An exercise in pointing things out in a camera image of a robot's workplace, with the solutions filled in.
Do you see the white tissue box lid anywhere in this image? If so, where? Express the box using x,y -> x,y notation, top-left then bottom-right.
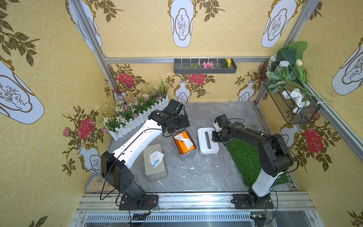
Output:
197,127 -> 219,155

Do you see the orange tissue box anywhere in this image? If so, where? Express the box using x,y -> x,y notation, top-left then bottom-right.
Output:
173,131 -> 197,155

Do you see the grey plastic bin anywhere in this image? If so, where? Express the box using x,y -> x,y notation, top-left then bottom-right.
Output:
172,130 -> 197,160

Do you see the beige tissue box lid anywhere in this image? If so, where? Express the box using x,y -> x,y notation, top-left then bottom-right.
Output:
143,144 -> 168,182

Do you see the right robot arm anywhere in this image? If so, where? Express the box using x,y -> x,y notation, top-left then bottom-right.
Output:
212,114 -> 294,207

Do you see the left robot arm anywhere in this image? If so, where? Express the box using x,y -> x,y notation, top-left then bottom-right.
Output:
101,99 -> 190,208

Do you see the green artificial grass mat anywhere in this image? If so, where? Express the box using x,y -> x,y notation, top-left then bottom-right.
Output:
226,137 -> 290,187

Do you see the white picket fence flower planter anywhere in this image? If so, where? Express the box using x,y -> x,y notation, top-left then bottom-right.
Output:
97,77 -> 172,140

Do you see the pink flower on shelf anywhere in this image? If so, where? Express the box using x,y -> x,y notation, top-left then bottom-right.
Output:
202,61 -> 214,69

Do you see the yellow figure on shelf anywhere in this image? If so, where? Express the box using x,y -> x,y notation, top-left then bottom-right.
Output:
226,58 -> 232,68

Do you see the white cloth in basket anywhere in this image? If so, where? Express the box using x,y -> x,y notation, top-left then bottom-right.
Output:
282,88 -> 310,114

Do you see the green leafy artificial plant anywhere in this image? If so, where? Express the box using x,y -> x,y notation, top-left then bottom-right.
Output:
265,41 -> 328,102

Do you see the tray of sand and stones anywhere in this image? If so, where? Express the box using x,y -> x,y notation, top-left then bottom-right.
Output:
85,175 -> 114,193

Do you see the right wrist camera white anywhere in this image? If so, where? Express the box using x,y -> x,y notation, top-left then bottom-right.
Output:
214,122 -> 222,132

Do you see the grey wall shelf tray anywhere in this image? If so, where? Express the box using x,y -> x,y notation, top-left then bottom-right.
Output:
174,57 -> 237,74

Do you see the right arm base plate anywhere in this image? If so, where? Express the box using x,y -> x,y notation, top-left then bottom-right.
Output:
231,194 -> 274,210

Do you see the black wire wall basket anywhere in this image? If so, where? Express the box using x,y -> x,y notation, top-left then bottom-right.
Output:
264,82 -> 320,124

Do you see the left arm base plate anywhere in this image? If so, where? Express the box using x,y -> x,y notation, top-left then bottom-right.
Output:
119,194 -> 159,211

